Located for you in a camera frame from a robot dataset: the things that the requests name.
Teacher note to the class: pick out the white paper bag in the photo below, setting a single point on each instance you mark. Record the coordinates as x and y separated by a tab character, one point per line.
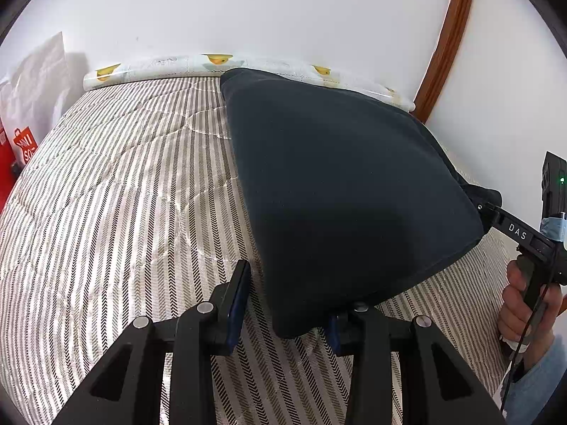
35	79

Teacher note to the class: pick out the white duck-print pillow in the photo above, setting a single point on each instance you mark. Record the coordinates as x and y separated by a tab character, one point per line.
177	64

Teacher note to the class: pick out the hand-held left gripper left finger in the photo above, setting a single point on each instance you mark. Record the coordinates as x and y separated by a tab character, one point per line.
237	303

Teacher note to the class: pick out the person's right hand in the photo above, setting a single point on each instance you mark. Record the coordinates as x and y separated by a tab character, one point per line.
511	314

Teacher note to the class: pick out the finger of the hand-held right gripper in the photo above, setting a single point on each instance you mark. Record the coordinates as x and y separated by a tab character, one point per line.
487	208

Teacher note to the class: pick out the striped bed cover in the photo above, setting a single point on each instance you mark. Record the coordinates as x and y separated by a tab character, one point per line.
133	212

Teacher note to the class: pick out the red shopping bag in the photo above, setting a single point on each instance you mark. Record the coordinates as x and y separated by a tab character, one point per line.
13	159

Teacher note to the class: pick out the person's right forearm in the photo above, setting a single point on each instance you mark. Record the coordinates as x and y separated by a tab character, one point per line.
542	389

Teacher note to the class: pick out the dark navy sweater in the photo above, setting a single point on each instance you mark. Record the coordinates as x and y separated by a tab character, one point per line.
345	186

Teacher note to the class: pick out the brown wooden door frame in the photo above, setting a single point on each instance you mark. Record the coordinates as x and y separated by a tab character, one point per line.
447	44

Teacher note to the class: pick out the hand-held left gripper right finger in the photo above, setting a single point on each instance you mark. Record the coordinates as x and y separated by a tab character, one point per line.
333	334

